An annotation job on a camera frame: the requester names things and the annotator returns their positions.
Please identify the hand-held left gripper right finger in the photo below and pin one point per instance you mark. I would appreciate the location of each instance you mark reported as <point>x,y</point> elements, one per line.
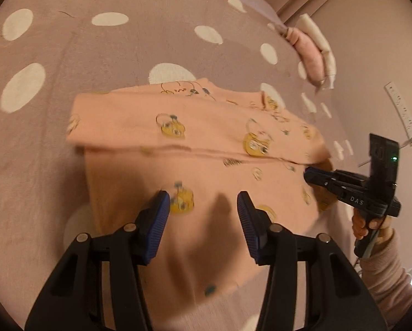
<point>249,224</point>

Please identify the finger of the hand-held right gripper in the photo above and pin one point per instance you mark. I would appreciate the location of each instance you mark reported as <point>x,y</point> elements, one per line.
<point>318,174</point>
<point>330,189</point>

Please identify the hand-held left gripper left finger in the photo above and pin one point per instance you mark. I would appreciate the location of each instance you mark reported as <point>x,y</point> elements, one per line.
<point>156,224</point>

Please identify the pink cartoon print shirt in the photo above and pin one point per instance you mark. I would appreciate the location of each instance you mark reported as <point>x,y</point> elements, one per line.
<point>209,138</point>

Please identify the person's right forearm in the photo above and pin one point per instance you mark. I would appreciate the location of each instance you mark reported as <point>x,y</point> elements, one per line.
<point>388,275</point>

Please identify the person's right hand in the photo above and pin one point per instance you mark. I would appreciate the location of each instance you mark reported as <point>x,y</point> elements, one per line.
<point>358,227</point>

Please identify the folded pink cloth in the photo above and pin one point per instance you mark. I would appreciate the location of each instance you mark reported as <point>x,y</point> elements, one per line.
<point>306,49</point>

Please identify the folded white cloth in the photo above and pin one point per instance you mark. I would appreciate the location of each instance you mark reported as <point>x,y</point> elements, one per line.
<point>318,36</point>

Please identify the lavender bed sheet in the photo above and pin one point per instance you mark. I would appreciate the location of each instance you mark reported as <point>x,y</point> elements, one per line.
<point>257,7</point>

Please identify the polka dot bedspread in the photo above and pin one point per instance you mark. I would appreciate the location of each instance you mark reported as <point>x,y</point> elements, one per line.
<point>88,48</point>

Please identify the white wall socket panel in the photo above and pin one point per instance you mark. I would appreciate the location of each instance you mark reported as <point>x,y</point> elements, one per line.
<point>402,110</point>

